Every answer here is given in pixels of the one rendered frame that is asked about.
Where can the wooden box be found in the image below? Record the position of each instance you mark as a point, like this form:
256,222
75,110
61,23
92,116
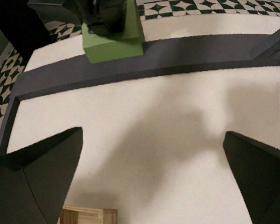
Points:
74,215

